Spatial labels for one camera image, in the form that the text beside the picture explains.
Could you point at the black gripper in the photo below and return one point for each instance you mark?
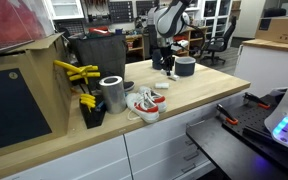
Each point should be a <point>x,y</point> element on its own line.
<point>166,52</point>

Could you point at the white cylinder item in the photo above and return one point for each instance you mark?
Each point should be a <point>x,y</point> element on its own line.
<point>164,72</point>
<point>174,77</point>
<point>161,85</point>

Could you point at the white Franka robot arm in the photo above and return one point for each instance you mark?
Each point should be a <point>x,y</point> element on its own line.
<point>169,21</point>

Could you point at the dark blue bowl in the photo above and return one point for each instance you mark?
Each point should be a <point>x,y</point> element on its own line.
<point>185,66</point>

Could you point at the dark blue round container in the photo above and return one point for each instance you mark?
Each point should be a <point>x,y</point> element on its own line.
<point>156,60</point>

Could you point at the white red sneaker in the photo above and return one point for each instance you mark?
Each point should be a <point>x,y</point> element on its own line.
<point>143,108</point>
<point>155,98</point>

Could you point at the wooden shelf unit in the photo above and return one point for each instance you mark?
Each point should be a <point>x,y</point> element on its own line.
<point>194,36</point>

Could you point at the black slip-on shoe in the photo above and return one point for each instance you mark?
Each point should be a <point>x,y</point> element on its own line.
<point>129,86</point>

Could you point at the black office chair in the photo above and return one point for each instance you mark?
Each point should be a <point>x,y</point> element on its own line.
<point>219,43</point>

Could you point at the silver metal cylinder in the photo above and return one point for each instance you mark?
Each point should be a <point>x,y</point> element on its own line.
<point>113,95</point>

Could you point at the black bin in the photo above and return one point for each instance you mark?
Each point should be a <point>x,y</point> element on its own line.
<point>100,55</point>

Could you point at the black pegboard tool panel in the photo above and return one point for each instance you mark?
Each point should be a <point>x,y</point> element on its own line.
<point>120,11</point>

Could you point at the glass door cabinet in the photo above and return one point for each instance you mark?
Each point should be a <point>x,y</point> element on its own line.
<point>217,13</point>

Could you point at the black orange bar clamp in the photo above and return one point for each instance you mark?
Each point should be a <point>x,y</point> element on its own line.
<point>255,100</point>
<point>227,115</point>

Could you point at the red flat item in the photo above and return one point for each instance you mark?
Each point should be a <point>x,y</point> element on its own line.
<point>99,31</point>

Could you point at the white drawer workbench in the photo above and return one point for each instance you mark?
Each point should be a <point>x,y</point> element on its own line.
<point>157,146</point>

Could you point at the small yellow clamp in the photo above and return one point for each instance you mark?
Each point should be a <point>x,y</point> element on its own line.
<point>88,101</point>

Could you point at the large yellow clamp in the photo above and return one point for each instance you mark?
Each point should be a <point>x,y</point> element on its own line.
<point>80,71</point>

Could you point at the black tool holder box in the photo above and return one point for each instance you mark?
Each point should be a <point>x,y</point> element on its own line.
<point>92,118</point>

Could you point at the white side cabinet wooden top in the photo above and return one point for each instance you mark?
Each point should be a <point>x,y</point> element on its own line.
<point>267,66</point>

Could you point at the black perforated mounting board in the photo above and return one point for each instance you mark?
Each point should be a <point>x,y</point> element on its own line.
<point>237,146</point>

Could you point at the brown cardboard box black label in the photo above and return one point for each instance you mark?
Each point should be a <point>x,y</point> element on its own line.
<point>280,30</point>

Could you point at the large cardboard box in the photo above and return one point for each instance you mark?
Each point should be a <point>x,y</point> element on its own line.
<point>24,100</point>

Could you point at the clear plastic bin red contents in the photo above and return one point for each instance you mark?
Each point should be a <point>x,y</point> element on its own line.
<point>10,23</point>

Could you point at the white wall cabinet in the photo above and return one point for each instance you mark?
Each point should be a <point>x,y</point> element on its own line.
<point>65,8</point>

